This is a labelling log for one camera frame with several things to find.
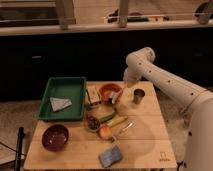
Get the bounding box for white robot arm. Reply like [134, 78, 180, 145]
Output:
[123, 47, 213, 171]

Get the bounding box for orange toy fruit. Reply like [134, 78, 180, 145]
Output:
[98, 125, 112, 140]

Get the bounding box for green plastic tray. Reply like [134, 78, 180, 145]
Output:
[37, 77, 86, 121]

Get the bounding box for dark red toy grapes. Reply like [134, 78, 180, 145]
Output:
[87, 116, 100, 130]

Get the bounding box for toy sandwich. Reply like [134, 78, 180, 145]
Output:
[87, 86, 101, 105]

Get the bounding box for black pole left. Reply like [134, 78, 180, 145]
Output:
[14, 127, 25, 171]

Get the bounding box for blue grey sponge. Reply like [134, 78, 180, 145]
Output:
[98, 145, 123, 168]

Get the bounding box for green toy pepper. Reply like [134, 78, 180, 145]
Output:
[99, 112, 116, 123]

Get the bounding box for folded grey cloth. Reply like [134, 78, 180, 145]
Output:
[50, 97, 72, 112]

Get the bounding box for orange red bowl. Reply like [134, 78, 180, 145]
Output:
[99, 83, 122, 104]

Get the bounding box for dark maroon bowl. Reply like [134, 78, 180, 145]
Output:
[42, 124, 69, 152]

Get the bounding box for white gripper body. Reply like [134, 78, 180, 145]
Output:
[123, 70, 140, 87]

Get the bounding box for metal cup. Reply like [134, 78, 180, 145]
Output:
[133, 89, 145, 104]

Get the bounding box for yellow toy corn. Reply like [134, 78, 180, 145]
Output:
[107, 116, 128, 127]

